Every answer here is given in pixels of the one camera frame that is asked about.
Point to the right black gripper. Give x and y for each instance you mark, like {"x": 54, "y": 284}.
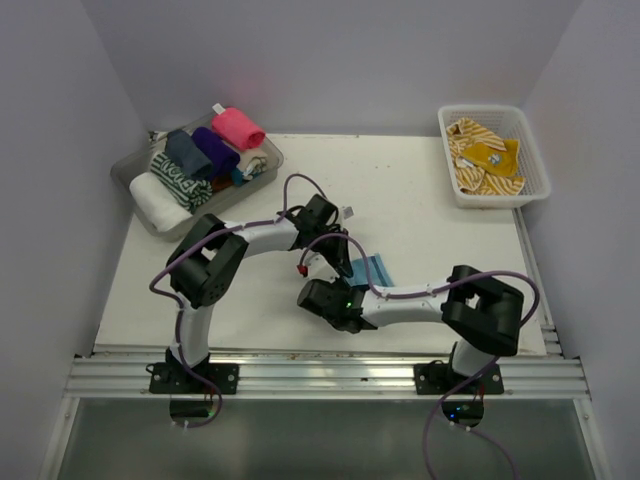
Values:
{"x": 334, "y": 283}

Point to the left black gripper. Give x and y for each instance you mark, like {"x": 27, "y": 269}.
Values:
{"x": 340, "y": 252}

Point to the light blue towel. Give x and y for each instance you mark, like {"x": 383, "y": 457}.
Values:
{"x": 378, "y": 272}

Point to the grey plastic bin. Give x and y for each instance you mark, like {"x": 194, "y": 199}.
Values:
{"x": 136, "y": 164}

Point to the pink towel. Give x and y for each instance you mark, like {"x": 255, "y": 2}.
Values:
{"x": 236, "y": 128}

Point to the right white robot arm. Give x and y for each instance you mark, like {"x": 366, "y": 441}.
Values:
{"x": 483, "y": 311}

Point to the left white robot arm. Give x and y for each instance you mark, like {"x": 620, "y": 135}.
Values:
{"x": 202, "y": 268}

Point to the beige teal rolled towel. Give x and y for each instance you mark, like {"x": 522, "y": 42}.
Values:
{"x": 252, "y": 164}

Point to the orange rolled towel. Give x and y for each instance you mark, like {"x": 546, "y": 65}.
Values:
{"x": 221, "y": 182}

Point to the purple rolled towel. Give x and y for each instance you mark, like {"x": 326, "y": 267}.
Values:
{"x": 223, "y": 158}

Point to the green patterned rolled towel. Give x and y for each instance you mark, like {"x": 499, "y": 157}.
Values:
{"x": 190, "y": 194}

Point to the yellow striped towel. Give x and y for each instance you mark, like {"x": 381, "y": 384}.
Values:
{"x": 484, "y": 163}

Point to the white plastic basket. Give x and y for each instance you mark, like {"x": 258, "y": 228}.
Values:
{"x": 509, "y": 123}

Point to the white rolled towel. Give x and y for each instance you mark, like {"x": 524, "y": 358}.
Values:
{"x": 159, "y": 206}

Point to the grey rolled towel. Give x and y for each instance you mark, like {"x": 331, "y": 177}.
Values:
{"x": 184, "y": 153}

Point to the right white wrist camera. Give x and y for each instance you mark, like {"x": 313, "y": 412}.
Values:
{"x": 310, "y": 265}

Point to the aluminium mounting rail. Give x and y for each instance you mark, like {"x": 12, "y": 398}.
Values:
{"x": 333, "y": 376}

